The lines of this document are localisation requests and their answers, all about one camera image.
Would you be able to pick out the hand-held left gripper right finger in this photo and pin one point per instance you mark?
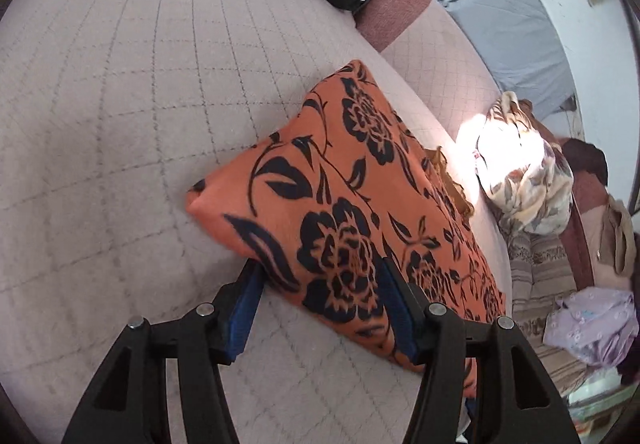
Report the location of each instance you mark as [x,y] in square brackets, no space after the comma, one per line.
[400,319]

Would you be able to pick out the tan knitted garment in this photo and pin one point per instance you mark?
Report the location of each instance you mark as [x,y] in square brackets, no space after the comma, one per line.
[620,234]

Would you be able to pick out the pink quilted bolster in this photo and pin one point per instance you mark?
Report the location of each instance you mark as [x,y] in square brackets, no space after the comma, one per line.
[430,48]

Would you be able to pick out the striped folded blanket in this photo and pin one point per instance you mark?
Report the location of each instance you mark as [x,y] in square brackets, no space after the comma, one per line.
[540,269]

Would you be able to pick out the dark maroon garment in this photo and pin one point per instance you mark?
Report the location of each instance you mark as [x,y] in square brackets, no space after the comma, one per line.
[585,153]

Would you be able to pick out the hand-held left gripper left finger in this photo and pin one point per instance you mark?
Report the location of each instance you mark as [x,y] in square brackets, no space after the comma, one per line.
[245,314]

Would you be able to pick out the lilac garment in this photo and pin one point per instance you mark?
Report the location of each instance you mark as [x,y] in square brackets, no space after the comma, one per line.
[595,324]

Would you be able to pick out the grey-blue sheet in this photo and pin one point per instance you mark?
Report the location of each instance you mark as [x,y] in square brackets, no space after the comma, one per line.
[510,33]

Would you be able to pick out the cream floral blanket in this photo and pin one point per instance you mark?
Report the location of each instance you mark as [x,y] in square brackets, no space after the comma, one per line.
[525,184]

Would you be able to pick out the orange black floral pillow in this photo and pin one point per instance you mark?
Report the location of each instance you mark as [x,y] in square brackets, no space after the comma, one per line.
[340,204]

